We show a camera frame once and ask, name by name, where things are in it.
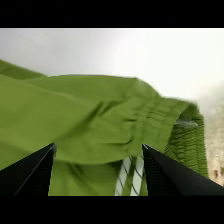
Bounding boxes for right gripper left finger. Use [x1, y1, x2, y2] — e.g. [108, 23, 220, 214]
[0, 142, 57, 197]

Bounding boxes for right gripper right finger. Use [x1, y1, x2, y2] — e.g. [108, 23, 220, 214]
[141, 143, 224, 197]

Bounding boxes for green pants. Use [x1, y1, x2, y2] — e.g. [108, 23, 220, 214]
[0, 59, 210, 197]

